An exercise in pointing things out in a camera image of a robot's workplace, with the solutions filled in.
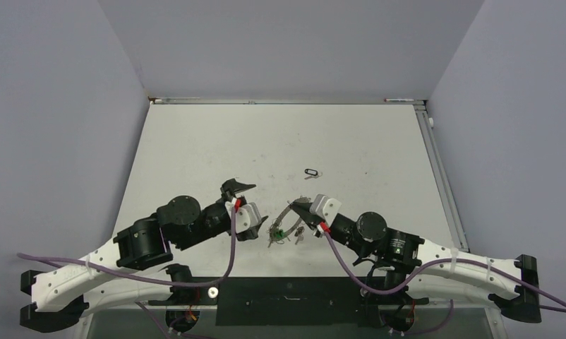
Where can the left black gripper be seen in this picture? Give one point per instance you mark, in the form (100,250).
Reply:
(229,191)

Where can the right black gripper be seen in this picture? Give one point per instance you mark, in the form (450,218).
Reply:
(310,218)

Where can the black key tag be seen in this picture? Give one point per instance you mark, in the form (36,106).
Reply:
(312,173)

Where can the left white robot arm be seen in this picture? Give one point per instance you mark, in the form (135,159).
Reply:
(137,264)

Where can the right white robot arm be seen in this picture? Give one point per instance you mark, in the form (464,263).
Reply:
(420,268)

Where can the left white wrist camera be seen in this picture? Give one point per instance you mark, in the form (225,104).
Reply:
(246,216)

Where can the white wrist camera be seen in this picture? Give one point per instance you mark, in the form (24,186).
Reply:
(326,208)
(246,216)

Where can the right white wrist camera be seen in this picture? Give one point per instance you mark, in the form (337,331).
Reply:
(326,208)

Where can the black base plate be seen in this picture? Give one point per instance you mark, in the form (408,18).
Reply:
(291,302)

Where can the marker pen at wall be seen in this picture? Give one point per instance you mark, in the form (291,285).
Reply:
(399,100)

